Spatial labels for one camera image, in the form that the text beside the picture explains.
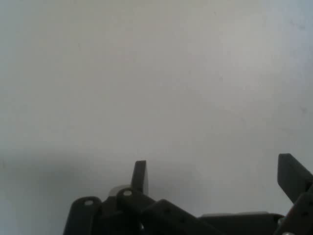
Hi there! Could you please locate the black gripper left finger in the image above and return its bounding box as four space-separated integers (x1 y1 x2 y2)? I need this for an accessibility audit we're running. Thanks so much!
63 160 221 235

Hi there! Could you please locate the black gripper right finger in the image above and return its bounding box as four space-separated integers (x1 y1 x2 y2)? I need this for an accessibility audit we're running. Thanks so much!
277 153 313 235

